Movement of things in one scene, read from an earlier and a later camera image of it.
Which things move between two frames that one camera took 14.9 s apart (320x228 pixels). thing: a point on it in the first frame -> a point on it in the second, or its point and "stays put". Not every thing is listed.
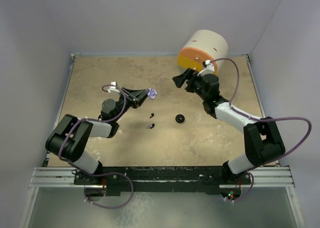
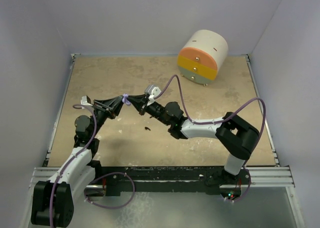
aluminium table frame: x=269 y=202 stays put
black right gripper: x=189 y=74 -> x=139 y=106
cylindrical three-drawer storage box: x=202 y=45 stays put
